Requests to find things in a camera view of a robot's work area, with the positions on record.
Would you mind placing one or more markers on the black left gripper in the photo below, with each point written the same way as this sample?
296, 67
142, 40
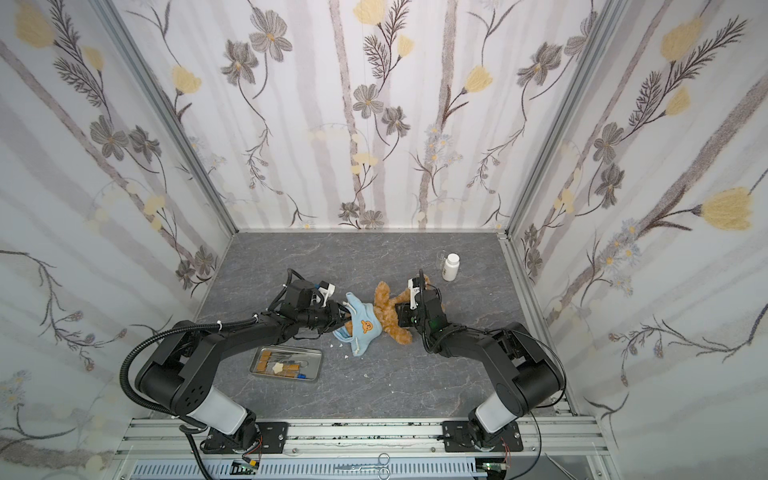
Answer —
332, 314

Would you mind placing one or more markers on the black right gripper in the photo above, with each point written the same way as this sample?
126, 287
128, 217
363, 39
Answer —
409, 313

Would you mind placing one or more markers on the light blue fleece hoodie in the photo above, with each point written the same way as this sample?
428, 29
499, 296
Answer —
365, 326

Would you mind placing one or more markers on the brown teddy bear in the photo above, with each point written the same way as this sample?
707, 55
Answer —
384, 309

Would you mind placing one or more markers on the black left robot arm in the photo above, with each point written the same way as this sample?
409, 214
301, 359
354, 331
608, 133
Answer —
173, 371

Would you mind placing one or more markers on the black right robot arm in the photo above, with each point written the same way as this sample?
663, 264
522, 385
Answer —
521, 373

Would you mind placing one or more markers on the white plastic bottle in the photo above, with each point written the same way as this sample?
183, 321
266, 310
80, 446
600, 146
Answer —
450, 267

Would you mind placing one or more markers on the clear plastic cup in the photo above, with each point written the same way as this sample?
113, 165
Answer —
440, 259

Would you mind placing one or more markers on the metal scissors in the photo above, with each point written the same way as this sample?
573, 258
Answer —
380, 467

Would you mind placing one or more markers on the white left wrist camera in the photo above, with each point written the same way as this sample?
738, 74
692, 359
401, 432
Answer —
325, 291

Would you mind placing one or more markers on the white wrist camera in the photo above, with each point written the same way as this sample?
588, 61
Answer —
325, 291
415, 288

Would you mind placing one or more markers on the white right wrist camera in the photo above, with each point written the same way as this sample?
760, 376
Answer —
415, 288

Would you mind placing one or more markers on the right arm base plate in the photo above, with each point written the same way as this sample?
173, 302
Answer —
465, 436

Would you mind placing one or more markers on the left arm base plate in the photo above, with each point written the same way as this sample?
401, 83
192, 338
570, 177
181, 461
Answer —
259, 436

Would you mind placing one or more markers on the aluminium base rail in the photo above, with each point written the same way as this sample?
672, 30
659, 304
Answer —
554, 448

